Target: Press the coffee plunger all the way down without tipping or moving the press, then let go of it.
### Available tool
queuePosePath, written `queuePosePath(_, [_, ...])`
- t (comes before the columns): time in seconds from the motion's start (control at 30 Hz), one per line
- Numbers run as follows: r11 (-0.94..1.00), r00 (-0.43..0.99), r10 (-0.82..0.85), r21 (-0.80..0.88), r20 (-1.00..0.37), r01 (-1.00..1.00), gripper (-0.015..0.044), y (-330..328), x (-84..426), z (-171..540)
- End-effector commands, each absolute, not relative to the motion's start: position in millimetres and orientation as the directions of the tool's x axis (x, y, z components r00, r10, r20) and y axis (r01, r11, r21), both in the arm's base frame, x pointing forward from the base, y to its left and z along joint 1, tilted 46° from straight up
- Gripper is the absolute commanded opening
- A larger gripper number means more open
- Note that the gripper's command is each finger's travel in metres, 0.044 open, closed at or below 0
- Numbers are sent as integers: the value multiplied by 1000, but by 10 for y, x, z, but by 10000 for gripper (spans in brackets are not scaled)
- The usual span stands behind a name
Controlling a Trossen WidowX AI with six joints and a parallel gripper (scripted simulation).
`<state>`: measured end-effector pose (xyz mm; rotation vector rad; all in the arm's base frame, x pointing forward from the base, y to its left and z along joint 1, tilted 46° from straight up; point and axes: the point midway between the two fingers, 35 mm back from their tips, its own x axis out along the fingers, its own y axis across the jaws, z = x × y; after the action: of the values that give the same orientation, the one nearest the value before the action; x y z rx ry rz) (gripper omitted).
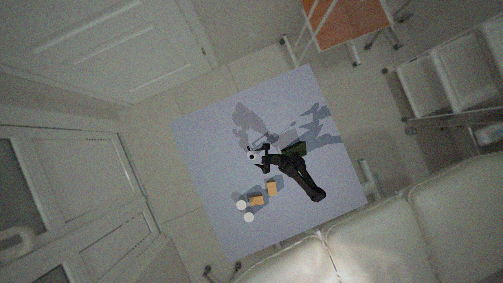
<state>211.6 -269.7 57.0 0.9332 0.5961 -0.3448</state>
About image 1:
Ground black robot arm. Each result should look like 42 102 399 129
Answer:
261 151 326 202

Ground white cylinder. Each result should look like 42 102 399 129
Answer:
244 207 254 222
236 196 247 210

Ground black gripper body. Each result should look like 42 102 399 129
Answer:
263 143 270 174

